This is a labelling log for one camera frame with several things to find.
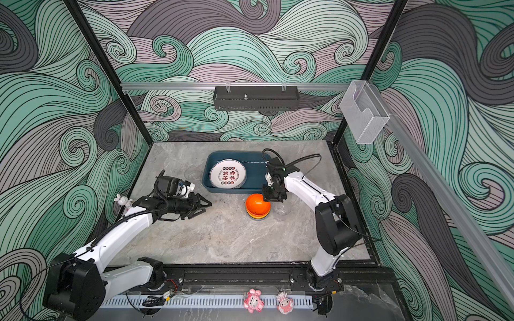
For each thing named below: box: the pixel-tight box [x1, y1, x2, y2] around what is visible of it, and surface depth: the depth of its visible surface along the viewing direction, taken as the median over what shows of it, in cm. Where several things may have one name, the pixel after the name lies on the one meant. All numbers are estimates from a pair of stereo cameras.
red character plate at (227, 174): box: [209, 159, 247, 190], surface depth 105 cm
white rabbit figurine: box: [113, 193, 134, 210], surface depth 89 cm
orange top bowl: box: [245, 193, 272, 215], surface depth 89 cm
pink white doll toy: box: [276, 292, 294, 315], surface depth 67 cm
